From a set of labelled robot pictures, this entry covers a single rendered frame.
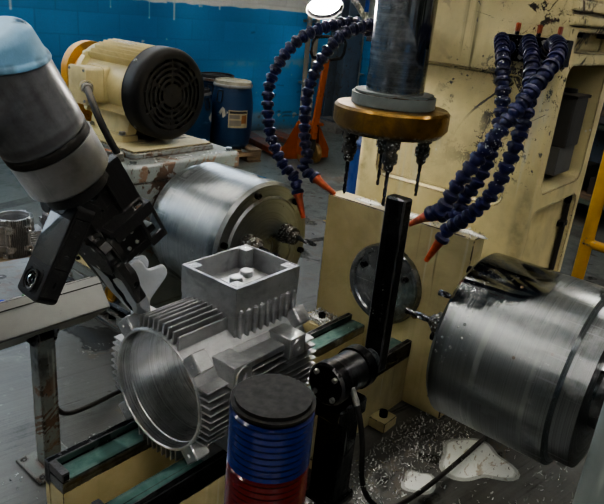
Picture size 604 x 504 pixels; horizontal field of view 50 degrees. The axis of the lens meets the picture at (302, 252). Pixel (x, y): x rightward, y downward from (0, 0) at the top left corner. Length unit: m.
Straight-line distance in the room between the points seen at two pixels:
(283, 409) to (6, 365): 0.93
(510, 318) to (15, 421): 0.78
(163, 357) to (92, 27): 5.90
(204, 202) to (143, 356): 0.37
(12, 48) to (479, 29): 0.77
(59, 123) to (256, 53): 7.02
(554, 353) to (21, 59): 0.65
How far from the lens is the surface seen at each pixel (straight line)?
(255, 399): 0.45
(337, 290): 1.24
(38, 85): 0.64
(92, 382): 1.24
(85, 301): 0.94
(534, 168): 1.14
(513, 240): 1.17
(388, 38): 0.99
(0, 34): 0.64
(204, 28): 7.25
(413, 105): 0.98
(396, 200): 0.83
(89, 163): 0.68
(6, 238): 3.50
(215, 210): 1.13
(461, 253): 1.08
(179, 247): 1.18
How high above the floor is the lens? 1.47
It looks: 21 degrees down
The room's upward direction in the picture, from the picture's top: 6 degrees clockwise
